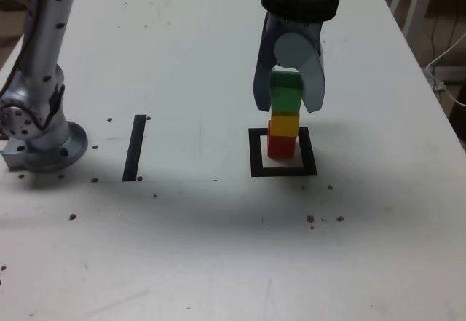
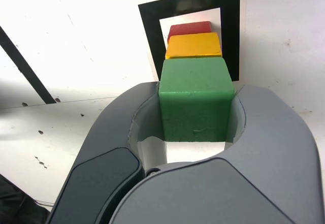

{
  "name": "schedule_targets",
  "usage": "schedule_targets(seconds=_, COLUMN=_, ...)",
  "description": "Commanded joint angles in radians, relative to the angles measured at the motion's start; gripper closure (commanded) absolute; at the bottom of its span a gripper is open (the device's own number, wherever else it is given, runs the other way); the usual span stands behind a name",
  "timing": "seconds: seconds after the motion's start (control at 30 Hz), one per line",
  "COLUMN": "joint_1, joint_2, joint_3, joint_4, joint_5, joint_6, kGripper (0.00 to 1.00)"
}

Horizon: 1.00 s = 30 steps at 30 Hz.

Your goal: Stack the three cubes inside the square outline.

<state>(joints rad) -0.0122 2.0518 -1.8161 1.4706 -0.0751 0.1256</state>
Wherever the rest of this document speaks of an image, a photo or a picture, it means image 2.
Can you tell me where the yellow cube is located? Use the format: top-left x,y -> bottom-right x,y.
165,31 -> 223,60

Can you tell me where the black tape strip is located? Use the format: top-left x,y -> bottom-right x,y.
0,25 -> 57,105

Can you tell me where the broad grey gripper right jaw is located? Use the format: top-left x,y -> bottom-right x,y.
108,84 -> 325,224

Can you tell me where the green cube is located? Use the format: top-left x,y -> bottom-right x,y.
158,56 -> 235,144

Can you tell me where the black tape square outline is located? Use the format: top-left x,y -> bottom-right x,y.
137,0 -> 241,82

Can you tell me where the red cube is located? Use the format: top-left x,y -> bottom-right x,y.
167,21 -> 212,45

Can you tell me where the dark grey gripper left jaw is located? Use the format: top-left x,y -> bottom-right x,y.
46,81 -> 169,224

